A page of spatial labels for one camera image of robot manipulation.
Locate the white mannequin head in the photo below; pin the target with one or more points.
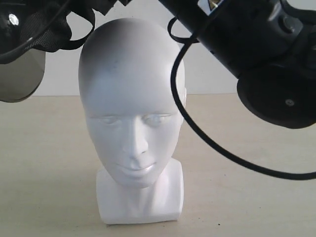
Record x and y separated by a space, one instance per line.
132 120

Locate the black helmet with tinted visor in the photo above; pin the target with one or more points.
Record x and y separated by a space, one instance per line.
29 29

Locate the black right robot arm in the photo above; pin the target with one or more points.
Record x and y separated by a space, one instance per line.
270 47

